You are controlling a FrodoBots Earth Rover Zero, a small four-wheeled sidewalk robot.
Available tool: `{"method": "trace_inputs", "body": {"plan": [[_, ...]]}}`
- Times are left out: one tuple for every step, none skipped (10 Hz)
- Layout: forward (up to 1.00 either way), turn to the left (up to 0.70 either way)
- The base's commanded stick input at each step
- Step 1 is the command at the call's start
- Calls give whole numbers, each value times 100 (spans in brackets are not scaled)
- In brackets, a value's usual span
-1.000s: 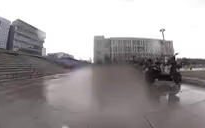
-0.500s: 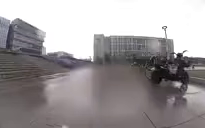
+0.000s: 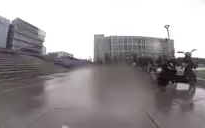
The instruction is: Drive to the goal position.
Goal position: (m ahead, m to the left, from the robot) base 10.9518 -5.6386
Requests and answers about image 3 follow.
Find dark parked motor scooter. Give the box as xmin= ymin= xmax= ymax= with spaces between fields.
xmin=155 ymin=48 xmax=199 ymax=87

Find low distant building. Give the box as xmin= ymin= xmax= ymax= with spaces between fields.
xmin=47 ymin=51 xmax=75 ymax=61

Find wet grey paved plaza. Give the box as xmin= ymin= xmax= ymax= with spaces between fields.
xmin=0 ymin=63 xmax=205 ymax=128

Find large pale office building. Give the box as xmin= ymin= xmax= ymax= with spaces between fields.
xmin=93 ymin=33 xmax=176 ymax=64

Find row of parked bicycles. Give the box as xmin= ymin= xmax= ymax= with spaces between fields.
xmin=133 ymin=57 xmax=164 ymax=74

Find dark sloping wall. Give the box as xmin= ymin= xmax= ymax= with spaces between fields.
xmin=54 ymin=57 xmax=93 ymax=70

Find tall street lamp pole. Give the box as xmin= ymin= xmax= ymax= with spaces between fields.
xmin=163 ymin=24 xmax=173 ymax=58

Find wide stone steps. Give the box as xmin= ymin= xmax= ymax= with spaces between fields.
xmin=0 ymin=50 xmax=69 ymax=84

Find grey building with slanted front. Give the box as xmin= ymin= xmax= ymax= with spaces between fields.
xmin=7 ymin=17 xmax=47 ymax=56

